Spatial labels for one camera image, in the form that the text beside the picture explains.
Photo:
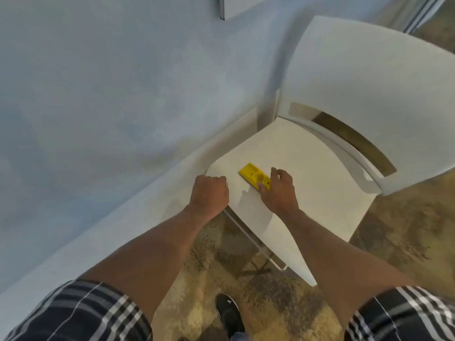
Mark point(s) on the person's left hand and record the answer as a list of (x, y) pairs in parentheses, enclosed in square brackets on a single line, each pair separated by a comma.
[(208, 195)]

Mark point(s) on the person's right hand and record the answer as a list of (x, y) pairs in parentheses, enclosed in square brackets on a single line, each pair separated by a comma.
[(281, 195)]

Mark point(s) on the yellow eraser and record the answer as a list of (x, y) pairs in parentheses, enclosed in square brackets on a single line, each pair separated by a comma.
[(250, 172)]

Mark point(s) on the person's right forearm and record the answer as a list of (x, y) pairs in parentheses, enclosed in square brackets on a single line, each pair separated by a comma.
[(337, 259)]

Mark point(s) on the person's left forearm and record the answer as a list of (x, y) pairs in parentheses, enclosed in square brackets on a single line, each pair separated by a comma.
[(149, 255)]

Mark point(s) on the white chair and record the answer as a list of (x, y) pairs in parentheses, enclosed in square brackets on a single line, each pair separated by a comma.
[(320, 174)]

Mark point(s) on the black shoe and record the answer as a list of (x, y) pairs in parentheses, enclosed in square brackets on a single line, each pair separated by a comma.
[(229, 314)]

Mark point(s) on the black white striped shirt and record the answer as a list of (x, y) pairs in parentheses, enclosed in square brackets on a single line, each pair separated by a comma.
[(89, 316)]

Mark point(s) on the white wall-mounted panel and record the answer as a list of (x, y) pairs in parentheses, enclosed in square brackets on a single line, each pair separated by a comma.
[(241, 5)]

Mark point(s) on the grey metal door frame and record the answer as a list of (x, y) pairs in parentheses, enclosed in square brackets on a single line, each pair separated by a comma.
[(424, 14)]

